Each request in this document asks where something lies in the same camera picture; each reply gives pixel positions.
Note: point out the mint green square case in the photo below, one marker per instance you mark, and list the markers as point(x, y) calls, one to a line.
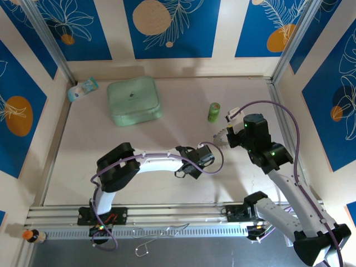
point(133, 97)

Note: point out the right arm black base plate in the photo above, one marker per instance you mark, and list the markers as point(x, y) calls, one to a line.
point(233, 212)

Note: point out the aluminium side rail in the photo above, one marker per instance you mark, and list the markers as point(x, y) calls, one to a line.
point(274, 91)

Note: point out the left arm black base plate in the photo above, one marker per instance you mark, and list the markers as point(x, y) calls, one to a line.
point(122, 215)

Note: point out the small bottle with orange cap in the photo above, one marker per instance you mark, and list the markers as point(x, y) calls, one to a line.
point(34, 236)

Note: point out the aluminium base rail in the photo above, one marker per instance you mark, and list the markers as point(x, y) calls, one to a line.
point(180, 214)

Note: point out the light blue wipes packet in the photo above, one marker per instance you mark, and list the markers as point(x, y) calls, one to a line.
point(82, 89)

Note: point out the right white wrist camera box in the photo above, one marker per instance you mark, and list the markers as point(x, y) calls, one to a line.
point(236, 119)

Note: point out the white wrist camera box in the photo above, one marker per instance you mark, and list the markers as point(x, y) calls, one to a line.
point(236, 119)
point(200, 145)

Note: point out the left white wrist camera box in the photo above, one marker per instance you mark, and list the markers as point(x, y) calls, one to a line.
point(200, 145)

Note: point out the green cylindrical can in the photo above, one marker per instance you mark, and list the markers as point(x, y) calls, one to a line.
point(213, 112)

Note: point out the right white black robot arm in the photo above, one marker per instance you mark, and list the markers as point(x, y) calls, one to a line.
point(292, 192)

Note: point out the black controller board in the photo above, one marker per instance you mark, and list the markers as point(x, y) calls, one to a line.
point(100, 229)
point(256, 231)

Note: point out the aluminium frame post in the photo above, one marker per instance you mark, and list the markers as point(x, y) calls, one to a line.
point(47, 33)
point(294, 39)

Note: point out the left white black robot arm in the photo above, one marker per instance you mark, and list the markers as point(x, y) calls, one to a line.
point(161, 162)

